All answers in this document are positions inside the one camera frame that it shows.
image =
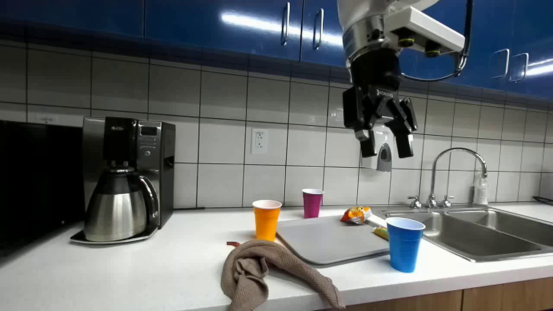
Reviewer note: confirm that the orange Cheetos snack bag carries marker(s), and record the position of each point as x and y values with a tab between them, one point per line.
355	214

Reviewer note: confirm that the stainless steel carafe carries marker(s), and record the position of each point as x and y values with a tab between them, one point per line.
118	209

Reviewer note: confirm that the clear soap bottle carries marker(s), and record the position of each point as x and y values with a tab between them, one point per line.
479	190

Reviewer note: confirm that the white wall power outlet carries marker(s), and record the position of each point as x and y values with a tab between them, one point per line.
260	140

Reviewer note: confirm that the stainless steel double sink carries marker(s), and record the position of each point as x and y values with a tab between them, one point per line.
477	235

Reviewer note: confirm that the black steel coffee maker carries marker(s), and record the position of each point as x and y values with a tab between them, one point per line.
152	166

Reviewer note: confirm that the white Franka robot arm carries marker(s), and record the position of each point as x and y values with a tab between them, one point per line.
363	23

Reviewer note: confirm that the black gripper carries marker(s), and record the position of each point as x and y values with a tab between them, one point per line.
374	100

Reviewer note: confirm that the white wall soap dispenser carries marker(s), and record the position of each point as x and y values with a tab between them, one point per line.
384	138

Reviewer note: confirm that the orange plastic cup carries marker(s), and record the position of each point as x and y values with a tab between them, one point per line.
266	221

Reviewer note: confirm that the wooden base cabinet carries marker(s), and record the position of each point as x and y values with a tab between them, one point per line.
489	295

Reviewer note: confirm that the magenta plastic cup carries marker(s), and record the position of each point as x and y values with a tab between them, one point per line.
313	204

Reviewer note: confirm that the blue plastic cup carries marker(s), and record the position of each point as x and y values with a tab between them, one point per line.
405	247

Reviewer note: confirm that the yellow wrapped snack bar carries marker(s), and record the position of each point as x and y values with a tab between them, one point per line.
381	232

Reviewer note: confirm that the gray plastic tray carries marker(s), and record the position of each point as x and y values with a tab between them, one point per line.
329	238

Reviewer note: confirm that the brown cloth towel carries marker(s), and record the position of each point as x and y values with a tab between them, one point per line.
253	270

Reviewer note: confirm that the chrome gooseneck faucet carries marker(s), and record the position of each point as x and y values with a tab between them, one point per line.
455	149

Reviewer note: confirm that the black microwave oven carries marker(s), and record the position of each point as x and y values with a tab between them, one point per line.
35	183

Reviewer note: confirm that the glossy blue upper cabinet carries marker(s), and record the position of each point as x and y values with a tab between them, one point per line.
201	19

